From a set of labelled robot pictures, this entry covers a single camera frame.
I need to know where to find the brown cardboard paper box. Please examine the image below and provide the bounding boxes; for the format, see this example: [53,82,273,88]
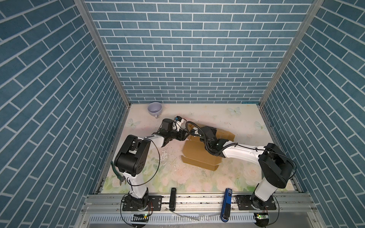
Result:
[182,124,235,171]

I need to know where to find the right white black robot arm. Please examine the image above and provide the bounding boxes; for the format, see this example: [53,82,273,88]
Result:
[185,121,296,210]

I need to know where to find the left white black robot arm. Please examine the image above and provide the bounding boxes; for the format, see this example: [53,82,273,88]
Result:
[111,116,189,210]

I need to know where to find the lavender ceramic cup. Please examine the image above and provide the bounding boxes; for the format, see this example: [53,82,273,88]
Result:
[147,102,163,119]

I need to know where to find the black marker pen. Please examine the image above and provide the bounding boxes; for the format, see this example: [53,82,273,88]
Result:
[169,188,177,212]

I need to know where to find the blue black stapler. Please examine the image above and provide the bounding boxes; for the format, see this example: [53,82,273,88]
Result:
[220,188,232,222]

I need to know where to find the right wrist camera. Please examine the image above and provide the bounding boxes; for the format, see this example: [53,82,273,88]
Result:
[190,127,200,136]

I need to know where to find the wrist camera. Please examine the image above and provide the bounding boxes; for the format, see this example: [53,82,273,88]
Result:
[190,127,200,136]
[175,116,184,132]

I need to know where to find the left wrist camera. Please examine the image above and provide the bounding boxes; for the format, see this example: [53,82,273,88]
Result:
[175,116,184,132]

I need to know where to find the green handled pliers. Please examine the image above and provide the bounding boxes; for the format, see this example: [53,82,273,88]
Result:
[110,161,126,186]

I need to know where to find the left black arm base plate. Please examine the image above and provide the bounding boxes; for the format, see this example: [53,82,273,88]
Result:
[122,195,163,211]

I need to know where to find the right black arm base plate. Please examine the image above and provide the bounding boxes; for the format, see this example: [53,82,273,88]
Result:
[235,194,277,211]

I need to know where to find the aluminium front rail frame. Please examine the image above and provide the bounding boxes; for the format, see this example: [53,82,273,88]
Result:
[75,192,325,228]

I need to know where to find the left aluminium corner post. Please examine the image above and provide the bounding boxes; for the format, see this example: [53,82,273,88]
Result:
[74,0,131,108]

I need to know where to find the aluminium corner post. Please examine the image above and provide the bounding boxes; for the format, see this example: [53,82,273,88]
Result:
[259,0,325,108]
[74,0,131,108]

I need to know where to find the right aluminium corner post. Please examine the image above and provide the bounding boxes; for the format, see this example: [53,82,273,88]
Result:
[259,0,325,108]

